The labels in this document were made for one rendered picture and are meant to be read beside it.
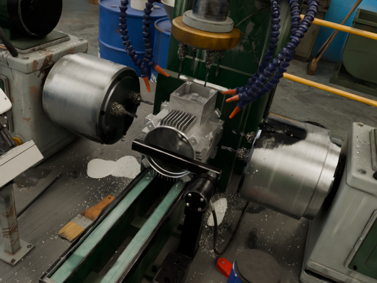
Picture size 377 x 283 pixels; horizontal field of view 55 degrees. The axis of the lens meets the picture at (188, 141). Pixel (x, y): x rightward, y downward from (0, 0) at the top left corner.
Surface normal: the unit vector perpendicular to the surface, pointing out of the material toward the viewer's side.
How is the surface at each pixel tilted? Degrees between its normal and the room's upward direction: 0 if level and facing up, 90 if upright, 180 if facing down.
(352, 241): 90
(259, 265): 0
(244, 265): 0
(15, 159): 51
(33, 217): 0
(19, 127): 90
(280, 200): 103
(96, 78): 32
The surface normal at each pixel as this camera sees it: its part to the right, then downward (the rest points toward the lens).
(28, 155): 0.81, -0.28
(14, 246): 0.91, 0.33
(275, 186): -0.36, 0.36
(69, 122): -0.40, 0.61
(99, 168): 0.16, -0.84
